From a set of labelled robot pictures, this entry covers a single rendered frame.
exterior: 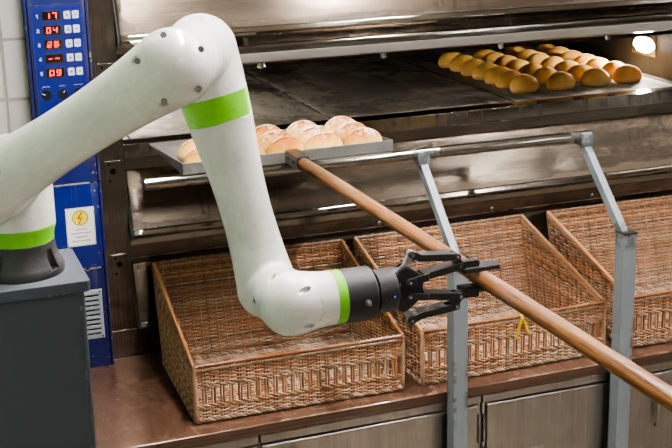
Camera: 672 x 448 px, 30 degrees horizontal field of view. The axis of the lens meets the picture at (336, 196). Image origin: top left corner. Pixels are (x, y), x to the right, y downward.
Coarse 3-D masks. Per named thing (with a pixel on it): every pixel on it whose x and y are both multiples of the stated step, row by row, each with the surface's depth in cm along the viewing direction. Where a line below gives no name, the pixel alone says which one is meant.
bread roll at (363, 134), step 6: (354, 132) 318; (360, 132) 318; (366, 132) 318; (372, 132) 318; (378, 132) 321; (348, 138) 318; (354, 138) 317; (360, 138) 317; (366, 138) 317; (372, 138) 318; (378, 138) 319; (348, 144) 318
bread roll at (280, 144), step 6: (276, 138) 312; (282, 138) 311; (288, 138) 311; (294, 138) 312; (270, 144) 311; (276, 144) 310; (282, 144) 310; (288, 144) 310; (294, 144) 311; (300, 144) 312; (270, 150) 310; (276, 150) 310; (282, 150) 310
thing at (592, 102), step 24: (576, 96) 381; (600, 96) 380; (624, 96) 382; (648, 96) 385; (360, 120) 355; (384, 120) 356; (408, 120) 359; (432, 120) 361; (456, 120) 364; (480, 120) 367; (144, 144) 334
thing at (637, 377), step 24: (312, 168) 292; (336, 192) 280; (360, 192) 269; (384, 216) 254; (432, 240) 235; (504, 288) 210; (528, 312) 201; (552, 312) 198; (576, 336) 189; (600, 360) 183; (624, 360) 179; (648, 384) 172
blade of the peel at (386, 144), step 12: (156, 144) 331; (168, 144) 331; (180, 144) 331; (360, 144) 316; (372, 144) 317; (384, 144) 318; (168, 156) 313; (264, 156) 307; (276, 156) 308; (312, 156) 312; (324, 156) 313; (336, 156) 314; (180, 168) 302; (192, 168) 301
